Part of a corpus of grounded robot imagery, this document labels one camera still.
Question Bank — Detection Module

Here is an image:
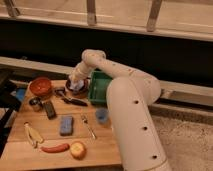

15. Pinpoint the small metal cup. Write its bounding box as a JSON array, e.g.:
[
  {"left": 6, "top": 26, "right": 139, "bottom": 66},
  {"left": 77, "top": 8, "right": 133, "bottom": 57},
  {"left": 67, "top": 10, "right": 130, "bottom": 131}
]
[{"left": 29, "top": 97, "right": 42, "bottom": 112}]

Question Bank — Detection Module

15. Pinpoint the red sausage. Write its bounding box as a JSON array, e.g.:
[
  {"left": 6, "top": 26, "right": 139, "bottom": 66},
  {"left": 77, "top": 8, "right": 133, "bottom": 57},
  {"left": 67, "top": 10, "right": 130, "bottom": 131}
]
[{"left": 40, "top": 143, "right": 70, "bottom": 153}]

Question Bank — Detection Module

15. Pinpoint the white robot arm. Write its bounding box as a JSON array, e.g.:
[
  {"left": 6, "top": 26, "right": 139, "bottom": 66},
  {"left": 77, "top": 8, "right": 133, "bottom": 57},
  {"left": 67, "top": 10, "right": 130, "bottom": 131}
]
[{"left": 69, "top": 49, "right": 172, "bottom": 171}]

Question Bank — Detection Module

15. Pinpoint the blue plastic cup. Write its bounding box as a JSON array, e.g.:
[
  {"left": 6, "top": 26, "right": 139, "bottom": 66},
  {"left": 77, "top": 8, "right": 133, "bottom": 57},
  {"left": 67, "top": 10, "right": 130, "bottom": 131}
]
[{"left": 95, "top": 108, "right": 108, "bottom": 124}]

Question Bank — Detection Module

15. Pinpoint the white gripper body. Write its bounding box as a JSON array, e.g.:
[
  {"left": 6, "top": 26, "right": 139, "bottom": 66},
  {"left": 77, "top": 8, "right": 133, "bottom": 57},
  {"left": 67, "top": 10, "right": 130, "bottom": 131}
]
[{"left": 69, "top": 63, "right": 88, "bottom": 83}]

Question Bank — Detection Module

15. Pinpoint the blue sponge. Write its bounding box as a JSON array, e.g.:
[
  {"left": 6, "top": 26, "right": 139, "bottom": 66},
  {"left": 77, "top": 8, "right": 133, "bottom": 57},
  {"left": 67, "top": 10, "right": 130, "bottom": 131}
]
[{"left": 60, "top": 116, "right": 73, "bottom": 136}]

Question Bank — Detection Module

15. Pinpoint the blue cloth at edge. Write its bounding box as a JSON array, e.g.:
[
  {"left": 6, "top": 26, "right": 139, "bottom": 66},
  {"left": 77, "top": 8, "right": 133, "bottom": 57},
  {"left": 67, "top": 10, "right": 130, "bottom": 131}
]
[{"left": 15, "top": 88, "right": 26, "bottom": 101}]

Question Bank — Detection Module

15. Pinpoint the white towel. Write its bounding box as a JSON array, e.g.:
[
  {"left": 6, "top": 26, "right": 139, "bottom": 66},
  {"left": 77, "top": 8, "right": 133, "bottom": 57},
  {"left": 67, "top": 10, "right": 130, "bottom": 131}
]
[{"left": 70, "top": 80, "right": 84, "bottom": 91}]

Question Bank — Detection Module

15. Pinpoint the green plastic bin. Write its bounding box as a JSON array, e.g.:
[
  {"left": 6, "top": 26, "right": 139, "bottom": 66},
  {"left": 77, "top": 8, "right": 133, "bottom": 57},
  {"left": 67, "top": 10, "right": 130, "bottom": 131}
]
[{"left": 88, "top": 71, "right": 112, "bottom": 105}]

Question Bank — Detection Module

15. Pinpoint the wooden cutting board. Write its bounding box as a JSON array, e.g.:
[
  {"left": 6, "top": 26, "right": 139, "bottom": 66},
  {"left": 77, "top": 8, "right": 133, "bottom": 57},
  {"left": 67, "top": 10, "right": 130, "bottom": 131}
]
[{"left": 0, "top": 90, "right": 121, "bottom": 171}]

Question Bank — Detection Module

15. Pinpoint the orange bowl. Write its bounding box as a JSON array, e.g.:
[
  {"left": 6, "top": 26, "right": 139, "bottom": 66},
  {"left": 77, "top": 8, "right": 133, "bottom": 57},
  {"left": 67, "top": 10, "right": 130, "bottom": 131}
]
[{"left": 29, "top": 77, "right": 52, "bottom": 97}]

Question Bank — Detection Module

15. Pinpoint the black rectangular block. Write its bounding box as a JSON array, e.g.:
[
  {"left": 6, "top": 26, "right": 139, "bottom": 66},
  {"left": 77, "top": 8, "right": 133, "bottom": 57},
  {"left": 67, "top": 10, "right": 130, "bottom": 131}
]
[{"left": 43, "top": 101, "right": 56, "bottom": 119}]

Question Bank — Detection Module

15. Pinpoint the wooden handled peeler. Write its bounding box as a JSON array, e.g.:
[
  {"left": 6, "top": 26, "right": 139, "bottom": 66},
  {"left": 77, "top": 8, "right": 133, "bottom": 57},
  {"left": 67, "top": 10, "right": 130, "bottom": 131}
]
[{"left": 24, "top": 122, "right": 44, "bottom": 148}]

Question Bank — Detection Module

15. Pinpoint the metal fork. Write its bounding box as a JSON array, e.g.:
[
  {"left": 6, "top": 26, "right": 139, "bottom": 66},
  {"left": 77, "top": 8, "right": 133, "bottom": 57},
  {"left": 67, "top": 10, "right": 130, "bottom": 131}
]
[{"left": 81, "top": 115, "right": 97, "bottom": 140}]

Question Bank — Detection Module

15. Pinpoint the purple bowl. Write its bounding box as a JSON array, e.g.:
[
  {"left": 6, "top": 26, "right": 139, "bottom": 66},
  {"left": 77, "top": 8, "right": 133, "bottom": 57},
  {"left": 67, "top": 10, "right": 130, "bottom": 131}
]
[{"left": 65, "top": 79, "right": 88, "bottom": 96}]

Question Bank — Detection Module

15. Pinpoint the yellow red apple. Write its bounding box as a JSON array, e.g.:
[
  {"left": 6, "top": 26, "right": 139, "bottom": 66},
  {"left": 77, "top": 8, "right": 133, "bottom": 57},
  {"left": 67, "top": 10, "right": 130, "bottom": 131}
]
[{"left": 70, "top": 141, "right": 87, "bottom": 160}]

